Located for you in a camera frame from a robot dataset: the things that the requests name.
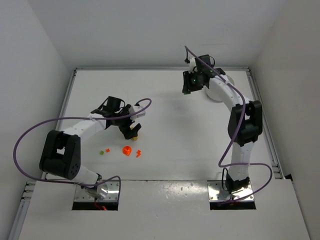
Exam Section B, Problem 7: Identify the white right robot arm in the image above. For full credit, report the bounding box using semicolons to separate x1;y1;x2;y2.
182;54;263;194

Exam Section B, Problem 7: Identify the white round divided container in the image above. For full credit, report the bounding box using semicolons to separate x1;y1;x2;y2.
204;74;234;103

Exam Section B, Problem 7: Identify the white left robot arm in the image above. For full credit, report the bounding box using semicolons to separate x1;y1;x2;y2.
39;96;145;189

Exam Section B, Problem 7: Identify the orange zigzag lego piece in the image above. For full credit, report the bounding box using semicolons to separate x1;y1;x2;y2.
136;150;141;158

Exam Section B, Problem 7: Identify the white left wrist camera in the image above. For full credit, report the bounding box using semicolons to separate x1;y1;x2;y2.
128;105;146;121

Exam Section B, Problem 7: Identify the orange round lego piece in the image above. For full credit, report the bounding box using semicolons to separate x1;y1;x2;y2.
122;145;132;156

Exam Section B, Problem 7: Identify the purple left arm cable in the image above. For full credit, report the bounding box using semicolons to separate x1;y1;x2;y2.
12;98;153;188

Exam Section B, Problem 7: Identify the yellow green lego stack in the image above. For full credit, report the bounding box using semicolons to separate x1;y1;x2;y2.
130;126;138;141

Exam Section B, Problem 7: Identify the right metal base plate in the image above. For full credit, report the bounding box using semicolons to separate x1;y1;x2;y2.
207;181;254;203

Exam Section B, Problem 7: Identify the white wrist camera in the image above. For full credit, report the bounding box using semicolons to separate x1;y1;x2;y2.
188;57;197;73
128;105;146;121

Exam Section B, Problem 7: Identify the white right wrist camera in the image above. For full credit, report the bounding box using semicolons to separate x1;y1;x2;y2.
188;57;197;73

